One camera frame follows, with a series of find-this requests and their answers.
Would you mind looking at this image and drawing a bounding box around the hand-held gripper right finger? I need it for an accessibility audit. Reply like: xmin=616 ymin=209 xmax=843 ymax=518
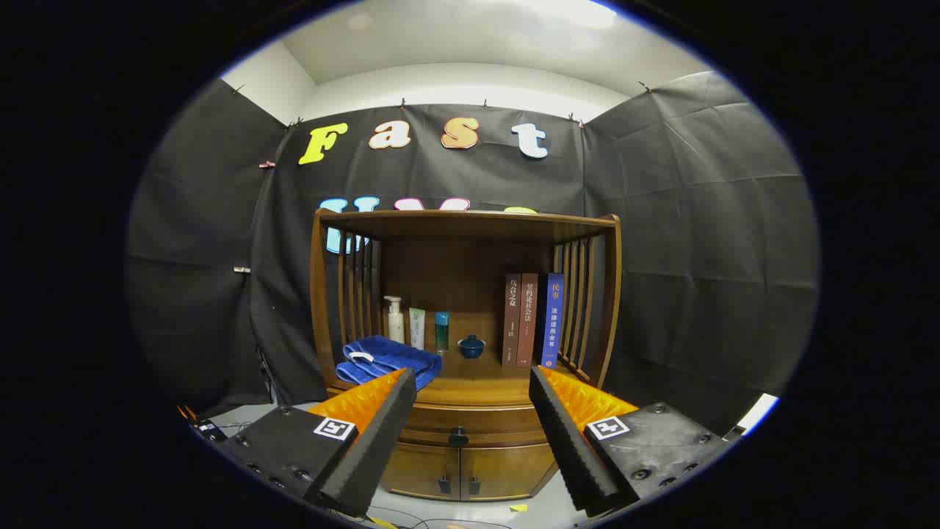
xmin=529 ymin=365 xmax=735 ymax=517

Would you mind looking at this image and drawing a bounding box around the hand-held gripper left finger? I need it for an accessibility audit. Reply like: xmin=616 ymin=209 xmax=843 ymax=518
xmin=218 ymin=367 xmax=418 ymax=519

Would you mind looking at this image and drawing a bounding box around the brown wooden drawer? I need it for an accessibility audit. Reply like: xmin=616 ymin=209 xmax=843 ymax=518
xmin=397 ymin=403 xmax=549 ymax=449

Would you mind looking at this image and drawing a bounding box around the wooden cabinet door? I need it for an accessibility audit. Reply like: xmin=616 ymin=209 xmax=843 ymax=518
xmin=460 ymin=443 xmax=557 ymax=502
xmin=380 ymin=441 xmax=462 ymax=502

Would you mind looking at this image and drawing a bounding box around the wooden countertop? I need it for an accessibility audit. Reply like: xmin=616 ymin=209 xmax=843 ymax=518
xmin=327 ymin=353 xmax=588 ymax=406

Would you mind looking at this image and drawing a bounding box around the brown wooden cabinet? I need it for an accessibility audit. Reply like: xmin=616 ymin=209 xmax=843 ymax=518
xmin=308 ymin=208 xmax=623 ymax=503

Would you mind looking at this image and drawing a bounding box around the blue folded towel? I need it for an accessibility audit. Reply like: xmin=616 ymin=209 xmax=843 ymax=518
xmin=336 ymin=336 xmax=443 ymax=390

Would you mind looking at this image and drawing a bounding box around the blue book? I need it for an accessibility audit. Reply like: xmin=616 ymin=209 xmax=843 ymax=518
xmin=538 ymin=273 xmax=565 ymax=369

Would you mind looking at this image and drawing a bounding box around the reddish brown book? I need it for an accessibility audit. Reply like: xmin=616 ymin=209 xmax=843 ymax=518
xmin=516 ymin=273 xmax=539 ymax=368

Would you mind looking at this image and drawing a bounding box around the white pump bottle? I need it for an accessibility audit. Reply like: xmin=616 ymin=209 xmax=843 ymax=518
xmin=383 ymin=295 xmax=406 ymax=345

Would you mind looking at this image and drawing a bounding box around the dark brown book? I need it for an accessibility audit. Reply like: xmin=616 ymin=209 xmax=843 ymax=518
xmin=502 ymin=273 xmax=522 ymax=368

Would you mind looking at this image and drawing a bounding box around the black electronic device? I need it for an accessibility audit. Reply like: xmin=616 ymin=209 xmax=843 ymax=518
xmin=180 ymin=404 xmax=230 ymax=443

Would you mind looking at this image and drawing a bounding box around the white panel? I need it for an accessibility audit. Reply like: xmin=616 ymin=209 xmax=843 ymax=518
xmin=737 ymin=393 xmax=780 ymax=436

